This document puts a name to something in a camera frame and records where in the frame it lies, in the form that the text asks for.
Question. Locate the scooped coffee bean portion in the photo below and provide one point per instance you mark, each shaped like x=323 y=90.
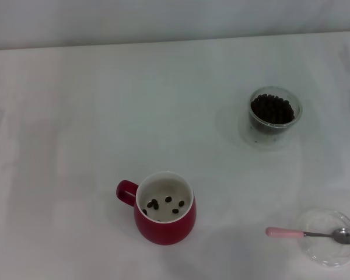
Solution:
x=168 y=199

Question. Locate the double-walled glass cup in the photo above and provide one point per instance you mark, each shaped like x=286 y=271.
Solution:
x=265 y=138

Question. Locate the coffee bean pile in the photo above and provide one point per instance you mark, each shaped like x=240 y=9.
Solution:
x=272 y=111

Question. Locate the red ceramic mug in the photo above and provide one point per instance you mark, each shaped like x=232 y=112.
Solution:
x=163 y=233

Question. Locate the clear glass saucer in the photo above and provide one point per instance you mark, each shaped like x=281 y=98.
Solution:
x=323 y=251

